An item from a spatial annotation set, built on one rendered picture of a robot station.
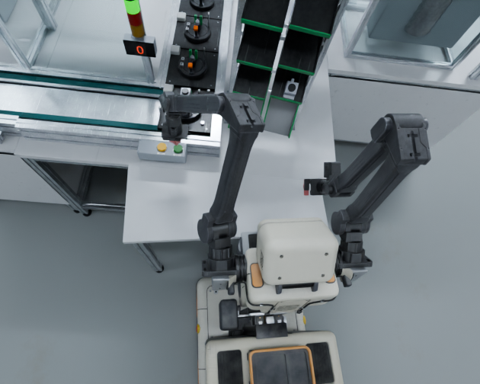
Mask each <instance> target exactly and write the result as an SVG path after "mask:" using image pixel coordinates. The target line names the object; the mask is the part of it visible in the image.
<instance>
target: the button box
mask: <svg viewBox="0 0 480 384"><path fill-rule="evenodd" d="M161 142H162V141H154V140H145V139H140V140H139V145H138V149H137V154H138V156H139V159H146V160H155V161H164V162H180V163H186V160H187V144H186V143H178V144H179V145H181V146H182V147H183V150H182V152H180V153H176V152H175V151H174V146H175V144H174V143H172V142H163V143H164V144H166V146H167V149H166V150H165V151H164V152H160V151H159V150H158V148H157V146H158V144H159V143H161Z"/></svg>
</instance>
